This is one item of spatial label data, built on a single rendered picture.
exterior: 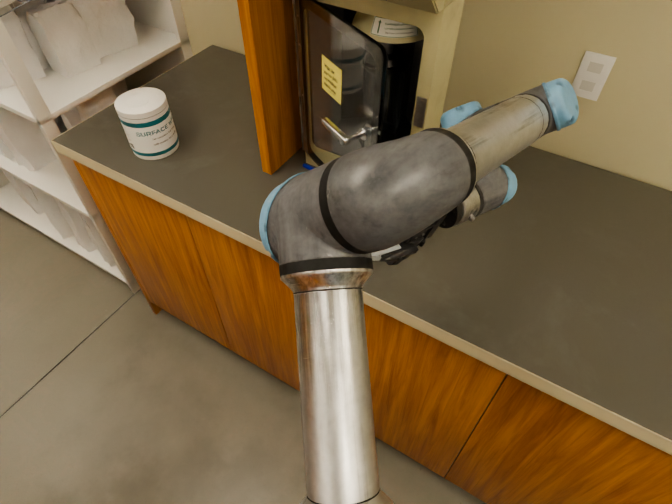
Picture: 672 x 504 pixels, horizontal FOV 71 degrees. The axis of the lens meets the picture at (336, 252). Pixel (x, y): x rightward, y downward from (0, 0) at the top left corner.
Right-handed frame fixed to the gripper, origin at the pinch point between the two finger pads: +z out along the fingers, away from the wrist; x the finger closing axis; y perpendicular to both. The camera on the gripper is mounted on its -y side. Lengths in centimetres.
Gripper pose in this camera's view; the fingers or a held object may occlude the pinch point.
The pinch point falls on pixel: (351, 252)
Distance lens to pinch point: 72.9
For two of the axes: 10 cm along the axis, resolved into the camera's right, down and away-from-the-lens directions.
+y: 2.5, -5.3, -8.1
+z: -8.1, 3.4, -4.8
